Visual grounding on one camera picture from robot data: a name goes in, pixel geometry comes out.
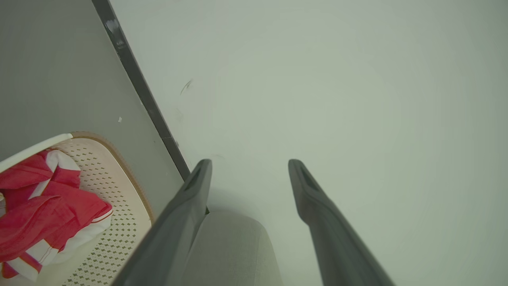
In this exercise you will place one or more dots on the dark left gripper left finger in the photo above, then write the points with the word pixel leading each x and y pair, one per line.
pixel 166 242

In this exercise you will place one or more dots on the red and white garment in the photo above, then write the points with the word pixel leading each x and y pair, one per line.
pixel 51 206

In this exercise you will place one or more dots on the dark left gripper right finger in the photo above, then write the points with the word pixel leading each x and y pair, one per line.
pixel 337 246

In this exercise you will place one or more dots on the black wall baseboard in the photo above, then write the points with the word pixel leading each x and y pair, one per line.
pixel 135 71

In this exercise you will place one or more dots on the cream perforated laundry basket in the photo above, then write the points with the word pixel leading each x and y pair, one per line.
pixel 119 222

